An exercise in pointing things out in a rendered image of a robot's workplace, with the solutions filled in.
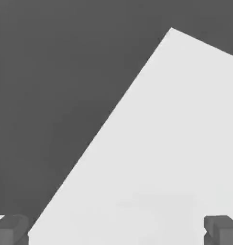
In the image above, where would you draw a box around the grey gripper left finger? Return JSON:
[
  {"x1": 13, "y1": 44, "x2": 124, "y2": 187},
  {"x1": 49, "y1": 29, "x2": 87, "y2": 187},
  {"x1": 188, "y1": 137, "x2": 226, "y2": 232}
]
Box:
[{"x1": 0, "y1": 214, "x2": 30, "y2": 245}]

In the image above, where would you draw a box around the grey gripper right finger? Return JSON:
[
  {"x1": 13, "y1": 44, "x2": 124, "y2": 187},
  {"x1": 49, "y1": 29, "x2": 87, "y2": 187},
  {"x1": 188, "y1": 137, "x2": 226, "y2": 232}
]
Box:
[{"x1": 203, "y1": 215, "x2": 233, "y2": 245}]

